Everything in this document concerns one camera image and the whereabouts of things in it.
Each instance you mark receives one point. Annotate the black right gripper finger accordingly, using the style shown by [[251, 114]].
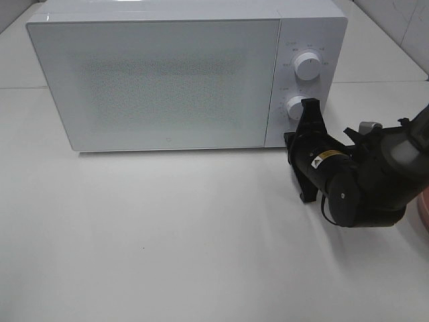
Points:
[[367, 135], [311, 122]]

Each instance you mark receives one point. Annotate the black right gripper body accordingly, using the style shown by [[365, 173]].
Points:
[[321, 165]]

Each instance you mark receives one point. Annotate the pink round plate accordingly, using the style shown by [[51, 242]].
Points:
[[422, 203]]

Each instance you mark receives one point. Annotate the white microwave door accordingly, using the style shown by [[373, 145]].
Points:
[[159, 85]]

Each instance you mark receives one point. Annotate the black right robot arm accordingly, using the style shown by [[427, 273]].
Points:
[[368, 183]]

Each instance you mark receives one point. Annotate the lower white timer knob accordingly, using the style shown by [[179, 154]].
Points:
[[294, 107]]

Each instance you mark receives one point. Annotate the upper white power knob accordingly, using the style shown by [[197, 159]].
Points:
[[307, 65]]

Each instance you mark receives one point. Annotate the white microwave oven body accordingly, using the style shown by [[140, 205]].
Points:
[[304, 25]]

